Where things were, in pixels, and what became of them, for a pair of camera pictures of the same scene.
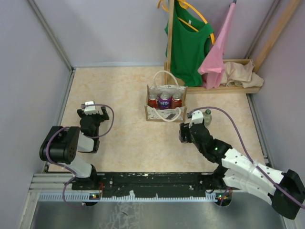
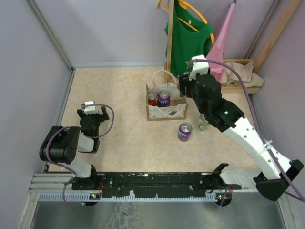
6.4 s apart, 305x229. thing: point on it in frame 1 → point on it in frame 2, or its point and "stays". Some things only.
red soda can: x=153 y=101 stays
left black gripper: x=103 y=117 stays
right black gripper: x=184 y=129 → x=185 y=83
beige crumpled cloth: x=241 y=74 stays
